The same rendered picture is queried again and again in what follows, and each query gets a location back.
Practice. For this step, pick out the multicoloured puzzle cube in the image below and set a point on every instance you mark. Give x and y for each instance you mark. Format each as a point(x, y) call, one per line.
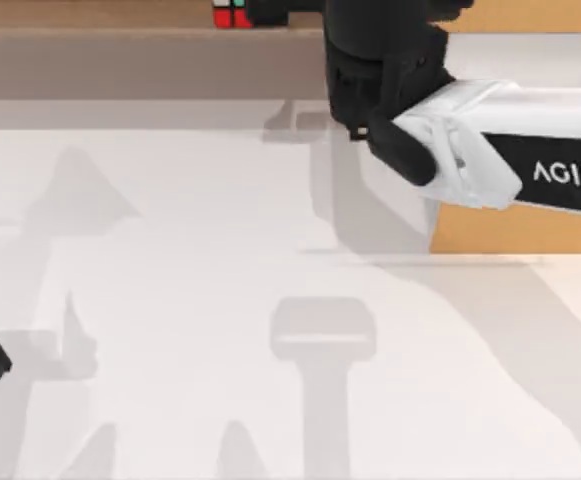
point(224, 17)

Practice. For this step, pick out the brown wooden cupboard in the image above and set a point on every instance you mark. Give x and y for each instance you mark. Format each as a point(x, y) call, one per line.
point(145, 65)

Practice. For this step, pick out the pale wooden drawer front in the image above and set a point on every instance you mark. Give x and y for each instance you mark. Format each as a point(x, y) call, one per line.
point(510, 231)

